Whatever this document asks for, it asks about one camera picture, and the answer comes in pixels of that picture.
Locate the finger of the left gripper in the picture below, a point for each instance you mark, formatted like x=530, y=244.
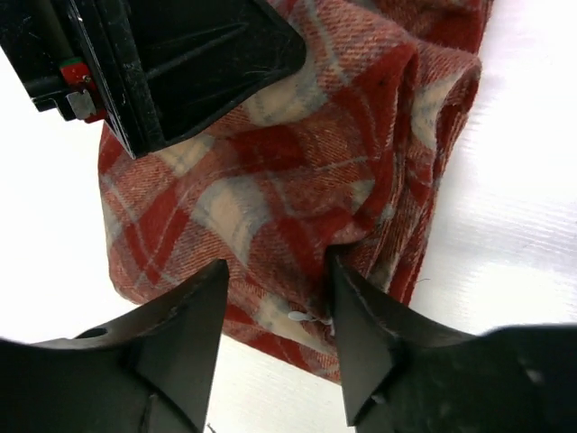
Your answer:
x=183, y=65

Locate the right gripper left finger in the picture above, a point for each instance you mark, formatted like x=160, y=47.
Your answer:
x=150, y=370

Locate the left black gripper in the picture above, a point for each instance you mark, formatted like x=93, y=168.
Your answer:
x=62, y=52

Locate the red beige plaid skirt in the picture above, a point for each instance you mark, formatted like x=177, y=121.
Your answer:
x=349, y=152

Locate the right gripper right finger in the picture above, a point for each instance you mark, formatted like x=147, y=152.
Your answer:
x=403, y=372

